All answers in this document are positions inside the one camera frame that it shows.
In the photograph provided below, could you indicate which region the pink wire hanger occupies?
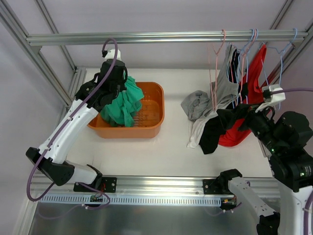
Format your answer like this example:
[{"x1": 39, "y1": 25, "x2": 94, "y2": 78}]
[
  {"x1": 235, "y1": 28, "x2": 258, "y2": 105},
  {"x1": 207, "y1": 29, "x2": 226, "y2": 111}
]

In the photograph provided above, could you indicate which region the green tank top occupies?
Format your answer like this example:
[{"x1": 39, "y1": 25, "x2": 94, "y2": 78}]
[{"x1": 100, "y1": 76, "x2": 144, "y2": 127}]

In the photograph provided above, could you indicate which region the grey tank top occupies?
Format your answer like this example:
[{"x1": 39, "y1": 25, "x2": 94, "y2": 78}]
[{"x1": 181, "y1": 45, "x2": 239, "y2": 122}]

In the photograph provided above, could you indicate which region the white tank top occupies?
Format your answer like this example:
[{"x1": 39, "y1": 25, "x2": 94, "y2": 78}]
[{"x1": 186, "y1": 118, "x2": 208, "y2": 149}]

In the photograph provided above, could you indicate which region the blue wire hanger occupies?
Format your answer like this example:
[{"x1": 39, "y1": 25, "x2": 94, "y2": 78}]
[{"x1": 229, "y1": 43, "x2": 249, "y2": 108}]

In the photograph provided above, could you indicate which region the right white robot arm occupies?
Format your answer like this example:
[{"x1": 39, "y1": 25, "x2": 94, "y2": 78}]
[{"x1": 214, "y1": 104, "x2": 313, "y2": 235}]

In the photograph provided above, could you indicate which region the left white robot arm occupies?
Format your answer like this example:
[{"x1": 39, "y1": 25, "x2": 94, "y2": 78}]
[{"x1": 26, "y1": 59, "x2": 128, "y2": 191}]

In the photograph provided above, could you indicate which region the red tank top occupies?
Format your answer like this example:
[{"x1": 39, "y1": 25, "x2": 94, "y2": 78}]
[{"x1": 218, "y1": 45, "x2": 267, "y2": 147}]

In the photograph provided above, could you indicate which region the black tank top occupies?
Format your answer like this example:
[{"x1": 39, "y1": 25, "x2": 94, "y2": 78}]
[{"x1": 199, "y1": 46, "x2": 240, "y2": 155}]

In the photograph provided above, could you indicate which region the blue hanger with red top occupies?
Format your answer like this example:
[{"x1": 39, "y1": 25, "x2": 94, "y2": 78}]
[{"x1": 258, "y1": 27, "x2": 298, "y2": 111}]

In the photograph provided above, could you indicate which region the orange plastic basket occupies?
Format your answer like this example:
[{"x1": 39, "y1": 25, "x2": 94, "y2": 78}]
[{"x1": 88, "y1": 82, "x2": 165, "y2": 139}]

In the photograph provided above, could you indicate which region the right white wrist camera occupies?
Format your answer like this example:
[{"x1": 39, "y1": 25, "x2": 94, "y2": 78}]
[{"x1": 255, "y1": 84, "x2": 286, "y2": 113}]

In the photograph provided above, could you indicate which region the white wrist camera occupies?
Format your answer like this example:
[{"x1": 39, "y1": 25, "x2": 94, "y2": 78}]
[
  {"x1": 255, "y1": 84, "x2": 286, "y2": 113},
  {"x1": 104, "y1": 49, "x2": 122, "y2": 61}
]

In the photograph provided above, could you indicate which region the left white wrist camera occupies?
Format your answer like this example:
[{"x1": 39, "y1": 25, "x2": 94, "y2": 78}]
[{"x1": 104, "y1": 49, "x2": 122, "y2": 61}]

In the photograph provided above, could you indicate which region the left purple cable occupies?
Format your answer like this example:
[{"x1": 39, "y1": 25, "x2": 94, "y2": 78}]
[{"x1": 26, "y1": 38, "x2": 118, "y2": 216}]

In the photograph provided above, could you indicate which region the purple cable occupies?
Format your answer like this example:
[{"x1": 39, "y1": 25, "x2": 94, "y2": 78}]
[
  {"x1": 264, "y1": 87, "x2": 313, "y2": 235},
  {"x1": 26, "y1": 38, "x2": 118, "y2": 216}
]

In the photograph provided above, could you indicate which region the right aluminium frame post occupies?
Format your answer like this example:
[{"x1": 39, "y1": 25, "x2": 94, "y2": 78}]
[{"x1": 261, "y1": 0, "x2": 313, "y2": 87}]

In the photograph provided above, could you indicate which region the aluminium frame post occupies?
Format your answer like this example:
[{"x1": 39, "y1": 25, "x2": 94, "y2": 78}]
[
  {"x1": 0, "y1": 0, "x2": 82, "y2": 110},
  {"x1": 261, "y1": 0, "x2": 313, "y2": 87}
]

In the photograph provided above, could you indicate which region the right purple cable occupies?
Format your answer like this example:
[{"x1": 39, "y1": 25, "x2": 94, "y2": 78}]
[{"x1": 264, "y1": 87, "x2": 313, "y2": 235}]

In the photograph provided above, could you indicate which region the aluminium hanging rail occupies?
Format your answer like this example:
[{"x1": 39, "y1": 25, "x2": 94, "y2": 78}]
[{"x1": 26, "y1": 29, "x2": 309, "y2": 46}]

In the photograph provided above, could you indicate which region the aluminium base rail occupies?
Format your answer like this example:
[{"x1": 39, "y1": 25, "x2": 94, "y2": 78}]
[{"x1": 28, "y1": 175, "x2": 279, "y2": 196}]

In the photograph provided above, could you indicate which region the white slotted cable duct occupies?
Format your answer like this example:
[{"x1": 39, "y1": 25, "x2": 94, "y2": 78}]
[{"x1": 41, "y1": 193, "x2": 222, "y2": 207}]

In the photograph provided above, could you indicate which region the left aluminium frame post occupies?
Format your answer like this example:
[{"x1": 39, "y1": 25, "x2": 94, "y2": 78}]
[{"x1": 0, "y1": 0, "x2": 82, "y2": 110}]

